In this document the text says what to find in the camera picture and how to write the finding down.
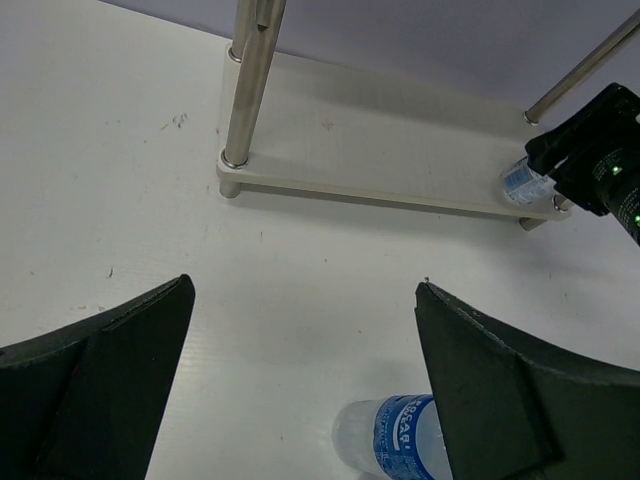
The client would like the plastic water bottle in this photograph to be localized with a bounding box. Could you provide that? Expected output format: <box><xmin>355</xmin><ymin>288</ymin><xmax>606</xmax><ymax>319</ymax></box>
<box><xmin>500</xmin><ymin>157</ymin><xmax>555</xmax><ymax>205</ymax></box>
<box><xmin>333</xmin><ymin>394</ymin><xmax>453</xmax><ymax>479</ymax></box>

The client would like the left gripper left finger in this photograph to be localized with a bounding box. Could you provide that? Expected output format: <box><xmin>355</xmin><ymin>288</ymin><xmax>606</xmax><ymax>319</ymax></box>
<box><xmin>1</xmin><ymin>274</ymin><xmax>195</xmax><ymax>479</ymax></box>

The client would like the white two-tier shelf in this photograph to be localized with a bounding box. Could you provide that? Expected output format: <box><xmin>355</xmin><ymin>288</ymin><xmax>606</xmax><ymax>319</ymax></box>
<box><xmin>215</xmin><ymin>0</ymin><xmax>640</xmax><ymax>231</ymax></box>

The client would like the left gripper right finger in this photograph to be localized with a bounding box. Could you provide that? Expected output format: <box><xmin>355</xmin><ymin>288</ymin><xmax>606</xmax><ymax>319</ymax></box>
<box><xmin>415</xmin><ymin>282</ymin><xmax>639</xmax><ymax>479</ymax></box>

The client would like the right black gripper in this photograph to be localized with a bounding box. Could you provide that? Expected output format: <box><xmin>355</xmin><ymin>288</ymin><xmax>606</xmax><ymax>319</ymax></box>
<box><xmin>525</xmin><ymin>83</ymin><xmax>639</xmax><ymax>216</ymax></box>

